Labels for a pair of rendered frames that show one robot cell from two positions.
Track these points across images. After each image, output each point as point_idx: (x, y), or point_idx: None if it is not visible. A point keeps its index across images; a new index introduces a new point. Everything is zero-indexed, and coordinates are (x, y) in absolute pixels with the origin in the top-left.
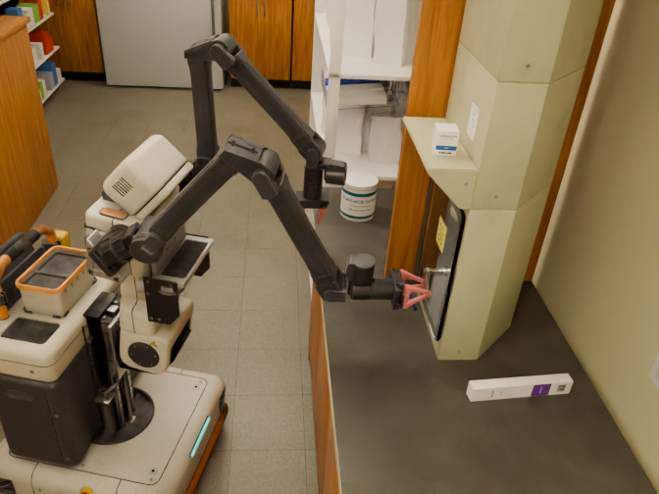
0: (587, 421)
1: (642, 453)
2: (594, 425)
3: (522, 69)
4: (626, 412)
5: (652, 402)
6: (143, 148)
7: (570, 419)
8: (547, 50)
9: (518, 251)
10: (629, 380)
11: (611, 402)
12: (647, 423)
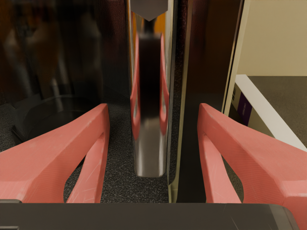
0: (287, 91)
1: (306, 73)
2: (290, 88)
3: None
4: (265, 62)
5: (306, 17)
6: None
7: (292, 102)
8: None
9: None
10: (257, 30)
11: (236, 74)
12: (304, 43)
